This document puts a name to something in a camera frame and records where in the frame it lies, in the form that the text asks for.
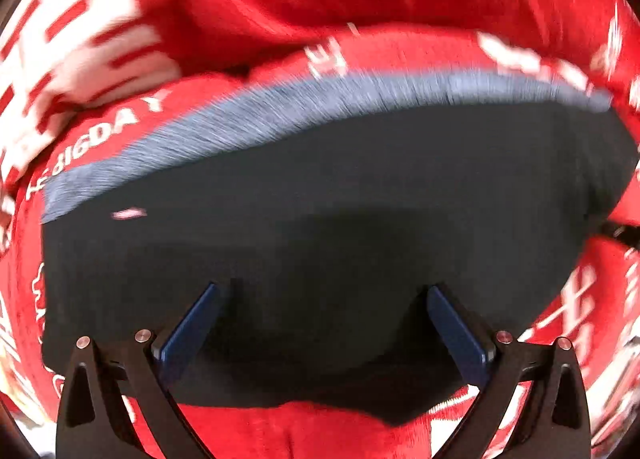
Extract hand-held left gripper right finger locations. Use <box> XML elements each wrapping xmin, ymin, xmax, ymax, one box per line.
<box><xmin>426</xmin><ymin>284</ymin><xmax>594</xmax><ymax>459</ymax></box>

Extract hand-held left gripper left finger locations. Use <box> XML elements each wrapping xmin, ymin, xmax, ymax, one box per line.
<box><xmin>55</xmin><ymin>282</ymin><xmax>230</xmax><ymax>459</ymax></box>

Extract dark pants with grey waistband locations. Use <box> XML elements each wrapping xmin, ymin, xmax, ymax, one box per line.
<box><xmin>40</xmin><ymin>70</ymin><xmax>640</xmax><ymax>427</ymax></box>

